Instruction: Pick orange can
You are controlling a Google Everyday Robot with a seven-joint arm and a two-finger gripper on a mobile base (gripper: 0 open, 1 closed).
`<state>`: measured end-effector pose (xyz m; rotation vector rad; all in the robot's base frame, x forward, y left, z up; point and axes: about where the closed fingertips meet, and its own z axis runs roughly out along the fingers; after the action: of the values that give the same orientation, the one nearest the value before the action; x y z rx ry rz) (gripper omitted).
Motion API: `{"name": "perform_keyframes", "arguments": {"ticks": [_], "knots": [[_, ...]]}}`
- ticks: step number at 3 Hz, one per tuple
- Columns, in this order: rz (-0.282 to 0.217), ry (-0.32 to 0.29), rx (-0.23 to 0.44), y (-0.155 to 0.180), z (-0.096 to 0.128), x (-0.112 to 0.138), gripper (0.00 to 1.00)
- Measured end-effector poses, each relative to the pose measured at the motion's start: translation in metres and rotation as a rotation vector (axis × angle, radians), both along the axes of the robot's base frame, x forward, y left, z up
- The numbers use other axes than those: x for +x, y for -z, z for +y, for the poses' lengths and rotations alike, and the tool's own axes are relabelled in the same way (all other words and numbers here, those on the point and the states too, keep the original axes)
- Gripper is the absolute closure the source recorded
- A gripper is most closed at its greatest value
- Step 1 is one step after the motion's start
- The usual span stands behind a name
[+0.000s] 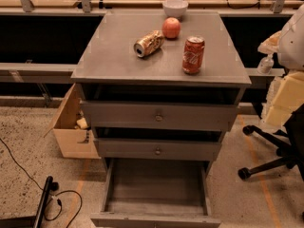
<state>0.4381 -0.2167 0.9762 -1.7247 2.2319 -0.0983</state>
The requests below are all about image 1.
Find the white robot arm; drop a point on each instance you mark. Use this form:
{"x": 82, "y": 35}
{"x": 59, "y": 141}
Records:
{"x": 291, "y": 42}

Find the gold can lying down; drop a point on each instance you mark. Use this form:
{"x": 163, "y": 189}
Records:
{"x": 148, "y": 44}

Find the orange soda can upright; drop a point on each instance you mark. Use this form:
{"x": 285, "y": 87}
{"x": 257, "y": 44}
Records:
{"x": 193, "y": 54}

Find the grey drawer cabinet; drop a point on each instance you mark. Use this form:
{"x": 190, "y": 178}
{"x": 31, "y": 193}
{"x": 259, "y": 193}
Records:
{"x": 110, "y": 71}

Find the top grey drawer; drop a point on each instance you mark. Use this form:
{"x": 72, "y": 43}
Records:
{"x": 160, "y": 115}

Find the middle grey drawer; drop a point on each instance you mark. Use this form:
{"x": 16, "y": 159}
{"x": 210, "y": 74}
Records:
{"x": 158, "y": 150}

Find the yellow sponge in box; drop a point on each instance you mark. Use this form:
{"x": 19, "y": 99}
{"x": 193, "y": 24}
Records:
{"x": 82, "y": 124}

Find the red apple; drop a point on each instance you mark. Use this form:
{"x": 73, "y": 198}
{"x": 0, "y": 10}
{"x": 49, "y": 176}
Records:
{"x": 171, "y": 28}

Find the cardboard box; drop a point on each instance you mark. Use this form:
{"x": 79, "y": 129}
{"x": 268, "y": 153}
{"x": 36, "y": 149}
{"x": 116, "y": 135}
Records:
{"x": 73, "y": 142}

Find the open bottom grey drawer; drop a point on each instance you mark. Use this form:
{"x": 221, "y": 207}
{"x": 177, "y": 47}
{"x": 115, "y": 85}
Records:
{"x": 155, "y": 194}

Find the white bowl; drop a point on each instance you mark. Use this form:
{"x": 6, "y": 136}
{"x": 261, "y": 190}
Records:
{"x": 175, "y": 8}

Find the clear plastic bottle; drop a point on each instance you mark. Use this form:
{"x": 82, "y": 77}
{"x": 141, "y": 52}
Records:
{"x": 265, "y": 65}

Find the black office chair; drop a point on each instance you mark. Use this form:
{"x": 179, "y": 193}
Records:
{"x": 289, "y": 154}

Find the black stand base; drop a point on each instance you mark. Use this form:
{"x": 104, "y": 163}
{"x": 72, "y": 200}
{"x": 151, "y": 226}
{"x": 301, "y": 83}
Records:
{"x": 33, "y": 221}

